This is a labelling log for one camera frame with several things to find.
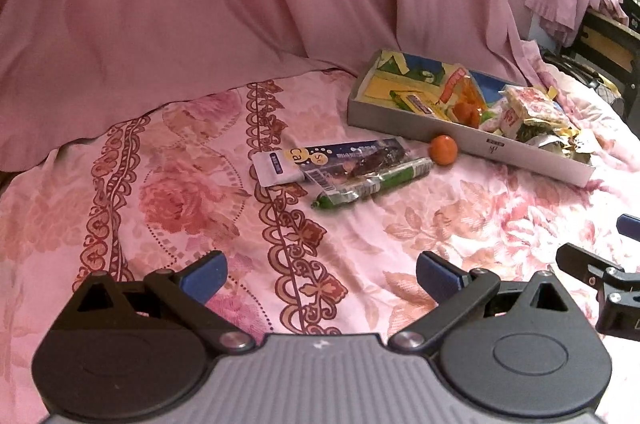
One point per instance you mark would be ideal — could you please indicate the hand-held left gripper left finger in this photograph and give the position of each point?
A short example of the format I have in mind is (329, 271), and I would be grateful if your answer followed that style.
(207, 276)

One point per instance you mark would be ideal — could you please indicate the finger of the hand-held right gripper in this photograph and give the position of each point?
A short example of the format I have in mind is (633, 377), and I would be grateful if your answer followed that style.
(630, 224)
(580, 261)

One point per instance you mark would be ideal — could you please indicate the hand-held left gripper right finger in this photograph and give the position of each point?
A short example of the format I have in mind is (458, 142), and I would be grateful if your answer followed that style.
(440, 276)

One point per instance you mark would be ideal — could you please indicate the green sausage stick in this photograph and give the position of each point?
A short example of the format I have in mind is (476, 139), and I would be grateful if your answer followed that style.
(395, 176)

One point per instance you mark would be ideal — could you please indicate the orange tangerine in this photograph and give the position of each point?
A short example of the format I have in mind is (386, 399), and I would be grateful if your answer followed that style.
(443, 149)

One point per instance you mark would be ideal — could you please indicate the dark blue snack packet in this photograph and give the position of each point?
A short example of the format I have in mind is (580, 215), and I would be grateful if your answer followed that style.
(370, 166)

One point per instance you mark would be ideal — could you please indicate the white small sachet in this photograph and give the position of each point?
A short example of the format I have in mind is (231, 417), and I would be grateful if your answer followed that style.
(277, 164)

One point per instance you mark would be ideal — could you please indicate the grey cardboard box colourful inside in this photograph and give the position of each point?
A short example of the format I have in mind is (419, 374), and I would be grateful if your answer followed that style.
(450, 131)

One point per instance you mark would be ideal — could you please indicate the pink floral bedsheet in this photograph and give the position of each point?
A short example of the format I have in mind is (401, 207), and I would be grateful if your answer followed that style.
(150, 214)

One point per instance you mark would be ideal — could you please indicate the gold foil snack packet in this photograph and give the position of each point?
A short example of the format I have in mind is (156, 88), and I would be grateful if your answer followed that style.
(582, 141)

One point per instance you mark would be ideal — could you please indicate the dark green snack packet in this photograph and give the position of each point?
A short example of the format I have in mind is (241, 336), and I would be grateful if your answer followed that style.
(542, 134)

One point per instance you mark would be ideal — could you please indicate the white red patterned snack packet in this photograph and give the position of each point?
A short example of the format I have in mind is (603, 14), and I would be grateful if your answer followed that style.
(535, 106)

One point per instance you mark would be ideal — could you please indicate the white green snack packet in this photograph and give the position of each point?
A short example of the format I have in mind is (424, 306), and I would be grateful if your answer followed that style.
(495, 119)

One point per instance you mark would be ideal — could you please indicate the yellow green snack packet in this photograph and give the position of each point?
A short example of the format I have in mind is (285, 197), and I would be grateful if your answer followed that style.
(417, 101)

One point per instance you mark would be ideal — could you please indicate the black wooden desk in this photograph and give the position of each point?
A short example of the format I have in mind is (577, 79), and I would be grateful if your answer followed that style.
(607, 39)

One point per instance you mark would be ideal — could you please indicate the orange snack packet red label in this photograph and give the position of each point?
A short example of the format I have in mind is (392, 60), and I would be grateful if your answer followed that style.
(462, 91)

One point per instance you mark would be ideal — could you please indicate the black box on desk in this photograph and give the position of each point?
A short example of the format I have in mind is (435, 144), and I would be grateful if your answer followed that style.
(632, 6)

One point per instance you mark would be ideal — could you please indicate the pink curtain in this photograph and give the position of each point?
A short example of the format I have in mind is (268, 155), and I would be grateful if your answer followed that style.
(225, 4)

